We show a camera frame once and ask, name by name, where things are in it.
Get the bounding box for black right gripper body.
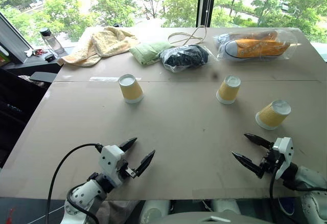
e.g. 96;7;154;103
259;147;286;176

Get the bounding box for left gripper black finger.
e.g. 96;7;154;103
135;149;156;178
118;137;138;152

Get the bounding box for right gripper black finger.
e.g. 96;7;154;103
243;133;274;149
231;151;265;180

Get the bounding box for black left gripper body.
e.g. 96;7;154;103
116;158;137;180

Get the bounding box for yellow ribbed paper cup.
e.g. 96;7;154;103
118;74;144;104
255;99;292;130
216;75;242;105

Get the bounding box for white rounded robot shell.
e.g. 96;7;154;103
211;199;241;216
139;199;171;224

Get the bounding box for grey robot torso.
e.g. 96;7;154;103
155;212;259;224

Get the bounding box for orange canvas sneaker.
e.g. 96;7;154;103
229;31;279;42
224;38;291;59

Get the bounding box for folded light green cloth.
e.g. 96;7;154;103
129;41;175;65

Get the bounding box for pale yellow towel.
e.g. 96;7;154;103
60;26;140;68

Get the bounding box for clear plastic shoe bag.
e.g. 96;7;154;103
213;29;298;62

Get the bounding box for clear bag with black garment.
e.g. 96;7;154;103
158;44;217;74

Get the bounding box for flat grey device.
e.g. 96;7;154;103
30;71;59;83

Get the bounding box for black chair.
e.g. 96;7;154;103
0;67;53;169

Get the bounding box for clear bottle with black cap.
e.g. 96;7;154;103
39;27;65;55

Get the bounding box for red and white small items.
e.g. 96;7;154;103
24;48;49;57

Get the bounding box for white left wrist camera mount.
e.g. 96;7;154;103
98;144;126;187

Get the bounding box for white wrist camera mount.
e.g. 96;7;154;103
271;137;294;179
98;144;126;187

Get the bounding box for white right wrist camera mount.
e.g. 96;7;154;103
271;137;294;179

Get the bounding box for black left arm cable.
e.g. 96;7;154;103
45;143;104;224

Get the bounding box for beige looped cord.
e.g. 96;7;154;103
168;25;207;46

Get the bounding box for dark window frame post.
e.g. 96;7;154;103
197;0;218;28

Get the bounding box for grey slanted window frame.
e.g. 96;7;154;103
0;11;34;64

